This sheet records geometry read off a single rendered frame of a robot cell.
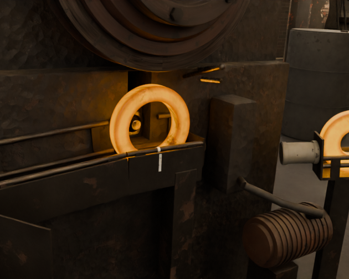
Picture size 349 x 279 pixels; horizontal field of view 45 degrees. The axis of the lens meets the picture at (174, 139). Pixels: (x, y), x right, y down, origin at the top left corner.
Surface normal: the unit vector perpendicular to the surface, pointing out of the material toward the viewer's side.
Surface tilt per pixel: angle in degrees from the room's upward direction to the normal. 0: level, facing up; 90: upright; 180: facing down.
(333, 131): 90
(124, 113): 90
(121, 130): 90
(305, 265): 0
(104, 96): 90
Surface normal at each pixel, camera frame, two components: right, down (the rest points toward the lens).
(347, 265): 0.05, -0.95
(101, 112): 0.53, 0.28
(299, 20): -0.85, 0.12
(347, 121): -0.05, 0.30
